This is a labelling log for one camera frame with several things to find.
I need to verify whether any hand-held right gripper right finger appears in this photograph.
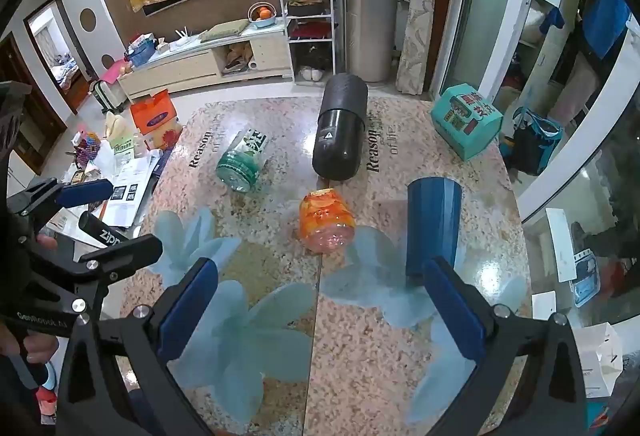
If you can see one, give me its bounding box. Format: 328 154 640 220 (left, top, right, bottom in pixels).
415 257 588 436

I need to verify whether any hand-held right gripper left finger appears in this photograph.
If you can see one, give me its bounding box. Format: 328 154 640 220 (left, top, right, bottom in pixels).
55 257 221 436

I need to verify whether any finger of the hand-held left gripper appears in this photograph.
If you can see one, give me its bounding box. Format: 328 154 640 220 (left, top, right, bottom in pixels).
75 233 165 278
7 177 115 219

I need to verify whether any blue ribbed cup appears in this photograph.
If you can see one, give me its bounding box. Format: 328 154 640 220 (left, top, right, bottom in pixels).
405 177 463 278

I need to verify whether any person's left hand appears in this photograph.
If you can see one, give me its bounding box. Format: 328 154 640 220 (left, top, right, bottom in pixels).
0 235 59 369

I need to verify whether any black rectangular box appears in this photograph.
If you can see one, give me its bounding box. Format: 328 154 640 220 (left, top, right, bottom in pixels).
78 210 132 250

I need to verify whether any pile of printed papers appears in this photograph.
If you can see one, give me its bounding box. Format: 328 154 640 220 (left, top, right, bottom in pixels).
101 152 172 228

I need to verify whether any dark wooden door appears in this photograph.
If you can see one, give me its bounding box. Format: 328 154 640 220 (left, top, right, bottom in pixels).
0 35 67 173

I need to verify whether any pale green suitcase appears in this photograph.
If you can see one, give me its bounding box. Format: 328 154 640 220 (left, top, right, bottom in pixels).
89 78 126 113

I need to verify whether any orange gift bag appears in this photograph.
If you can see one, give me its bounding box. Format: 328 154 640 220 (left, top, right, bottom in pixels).
130 89 183 150

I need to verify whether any light blue plastic container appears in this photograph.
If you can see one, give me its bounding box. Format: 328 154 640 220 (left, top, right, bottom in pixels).
569 250 599 308

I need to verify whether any light wooden media cabinet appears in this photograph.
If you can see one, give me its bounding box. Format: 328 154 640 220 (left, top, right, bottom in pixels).
116 22 294 105

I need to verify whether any white paper box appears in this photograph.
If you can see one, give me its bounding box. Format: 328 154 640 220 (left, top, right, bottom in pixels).
569 322 624 398

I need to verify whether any green plastic bottle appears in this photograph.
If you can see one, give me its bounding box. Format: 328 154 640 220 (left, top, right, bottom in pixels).
215 128 270 193

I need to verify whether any blue storage basket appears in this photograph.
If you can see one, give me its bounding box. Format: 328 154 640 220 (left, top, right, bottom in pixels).
127 33 157 65

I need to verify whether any orange plastic bottle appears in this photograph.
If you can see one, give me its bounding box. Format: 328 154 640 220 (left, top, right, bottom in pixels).
299 188 356 253

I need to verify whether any blue and black bag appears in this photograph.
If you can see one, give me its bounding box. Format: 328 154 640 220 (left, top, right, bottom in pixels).
504 107 564 176

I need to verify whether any teal printed cardboard box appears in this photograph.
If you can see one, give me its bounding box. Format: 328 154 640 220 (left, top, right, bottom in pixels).
430 84 504 162

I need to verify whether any green cushion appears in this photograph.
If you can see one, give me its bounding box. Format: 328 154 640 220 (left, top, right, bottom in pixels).
199 19 250 41

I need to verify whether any black cylindrical container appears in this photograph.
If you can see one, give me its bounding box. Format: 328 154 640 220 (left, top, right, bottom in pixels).
312 73 369 181

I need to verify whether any fruit bowl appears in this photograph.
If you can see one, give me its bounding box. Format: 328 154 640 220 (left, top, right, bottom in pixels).
248 2 278 30

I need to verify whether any patterned beige curtain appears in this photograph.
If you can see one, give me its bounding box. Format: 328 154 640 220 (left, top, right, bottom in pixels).
396 0 454 96

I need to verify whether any white shelf rack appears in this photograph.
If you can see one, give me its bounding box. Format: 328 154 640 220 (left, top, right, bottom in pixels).
277 0 337 85

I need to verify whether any blue hanging garment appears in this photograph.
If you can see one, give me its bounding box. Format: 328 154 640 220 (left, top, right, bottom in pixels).
581 0 632 60

